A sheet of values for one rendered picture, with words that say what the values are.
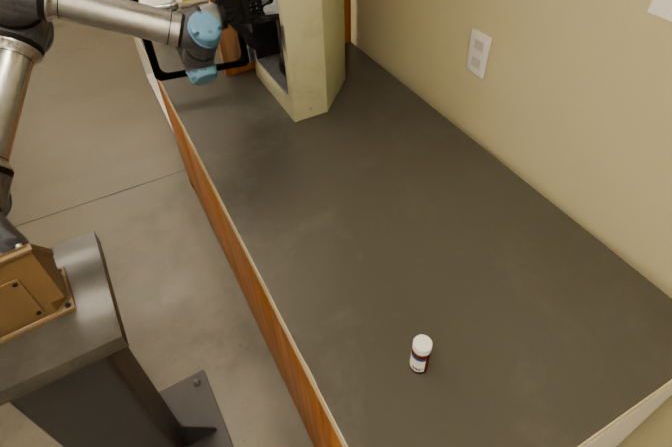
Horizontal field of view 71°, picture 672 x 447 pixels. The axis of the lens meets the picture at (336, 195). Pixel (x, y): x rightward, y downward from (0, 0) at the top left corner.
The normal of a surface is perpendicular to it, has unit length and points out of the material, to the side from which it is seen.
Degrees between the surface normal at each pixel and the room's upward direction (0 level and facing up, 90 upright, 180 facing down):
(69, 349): 0
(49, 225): 0
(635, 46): 90
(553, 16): 90
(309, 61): 90
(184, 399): 0
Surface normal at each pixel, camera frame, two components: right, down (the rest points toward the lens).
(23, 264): 0.55, 0.57
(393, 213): -0.04, -0.72
